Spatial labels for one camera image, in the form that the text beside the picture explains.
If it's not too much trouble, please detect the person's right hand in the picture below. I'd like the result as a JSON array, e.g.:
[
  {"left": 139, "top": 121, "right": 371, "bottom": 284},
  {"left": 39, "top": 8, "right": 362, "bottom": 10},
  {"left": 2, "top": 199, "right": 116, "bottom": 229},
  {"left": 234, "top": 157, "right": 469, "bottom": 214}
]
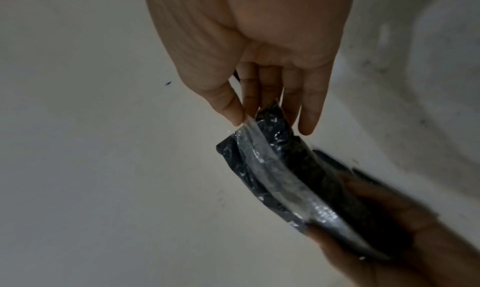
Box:
[{"left": 141, "top": 0, "right": 355, "bottom": 137}]

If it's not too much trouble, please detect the person's left hand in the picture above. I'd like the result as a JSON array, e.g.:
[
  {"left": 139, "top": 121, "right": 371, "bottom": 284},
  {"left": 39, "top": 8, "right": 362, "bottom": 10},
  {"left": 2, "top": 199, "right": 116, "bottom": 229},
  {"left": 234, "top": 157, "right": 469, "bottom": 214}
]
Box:
[{"left": 306, "top": 176, "right": 480, "bottom": 287}]

